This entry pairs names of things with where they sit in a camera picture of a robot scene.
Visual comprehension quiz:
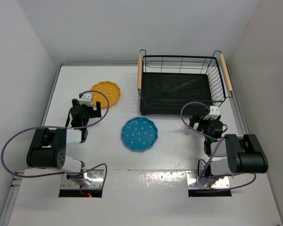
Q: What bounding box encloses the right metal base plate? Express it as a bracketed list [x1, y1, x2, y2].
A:
[186, 170, 230, 190]

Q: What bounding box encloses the purple cable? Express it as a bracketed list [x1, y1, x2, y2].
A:
[180, 101, 257, 193]
[0, 90, 110, 189]

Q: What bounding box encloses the black wire dish rack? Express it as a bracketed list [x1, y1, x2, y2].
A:
[137, 49, 233, 116]

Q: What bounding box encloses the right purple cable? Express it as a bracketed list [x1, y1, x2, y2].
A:
[180, 101, 257, 193]

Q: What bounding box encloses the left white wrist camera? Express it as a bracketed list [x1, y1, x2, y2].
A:
[78, 93, 92, 106]

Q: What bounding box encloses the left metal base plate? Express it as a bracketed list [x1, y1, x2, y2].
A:
[60, 169, 105, 190]

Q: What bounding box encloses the metal base plate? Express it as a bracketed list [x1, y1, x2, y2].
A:
[60, 169, 105, 190]
[186, 170, 230, 190]

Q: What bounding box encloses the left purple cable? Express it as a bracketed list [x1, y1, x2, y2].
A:
[0, 90, 110, 189]

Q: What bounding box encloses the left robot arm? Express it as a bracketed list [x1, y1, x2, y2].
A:
[26, 99, 101, 183]

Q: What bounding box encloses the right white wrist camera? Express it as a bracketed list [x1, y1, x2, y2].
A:
[204, 105, 220, 120]

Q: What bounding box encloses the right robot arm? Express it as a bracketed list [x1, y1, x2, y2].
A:
[189, 116, 269, 180]

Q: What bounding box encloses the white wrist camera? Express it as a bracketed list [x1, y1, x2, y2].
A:
[204, 105, 220, 120]
[78, 93, 92, 106]

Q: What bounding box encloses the yellow dotted plate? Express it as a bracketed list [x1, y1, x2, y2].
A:
[92, 81, 121, 108]

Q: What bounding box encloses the blue dotted plate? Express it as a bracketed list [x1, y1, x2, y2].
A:
[121, 117, 158, 152]

